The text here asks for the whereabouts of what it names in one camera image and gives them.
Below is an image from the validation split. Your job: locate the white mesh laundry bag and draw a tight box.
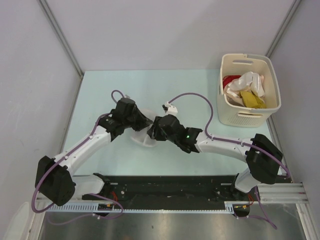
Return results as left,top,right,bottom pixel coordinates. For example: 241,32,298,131
130,108,158,148

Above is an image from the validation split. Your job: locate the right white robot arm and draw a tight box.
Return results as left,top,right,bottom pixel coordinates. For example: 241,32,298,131
147,114,283,201

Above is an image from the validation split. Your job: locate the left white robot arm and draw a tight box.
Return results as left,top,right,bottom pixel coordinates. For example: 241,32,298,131
32,97,156,206

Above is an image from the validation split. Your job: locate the cream plastic laundry basket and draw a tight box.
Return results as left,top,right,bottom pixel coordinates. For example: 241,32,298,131
217,53,282,128

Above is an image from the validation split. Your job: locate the red garment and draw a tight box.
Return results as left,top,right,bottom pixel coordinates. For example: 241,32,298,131
222,75,241,88

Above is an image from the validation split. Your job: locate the yellow garment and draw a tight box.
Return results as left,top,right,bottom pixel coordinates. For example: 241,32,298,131
239,91,267,109

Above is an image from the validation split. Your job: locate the white crumpled garment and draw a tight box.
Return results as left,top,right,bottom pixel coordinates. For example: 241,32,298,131
223,71,266,108

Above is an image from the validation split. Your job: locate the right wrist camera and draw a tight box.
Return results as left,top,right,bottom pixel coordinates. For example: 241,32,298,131
162,101,178,116

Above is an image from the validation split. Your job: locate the white slotted cable duct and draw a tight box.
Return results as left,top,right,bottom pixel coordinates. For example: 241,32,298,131
48,202,234,214

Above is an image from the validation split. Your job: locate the aluminium frame rail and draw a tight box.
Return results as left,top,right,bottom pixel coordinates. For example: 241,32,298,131
257,183,309,204

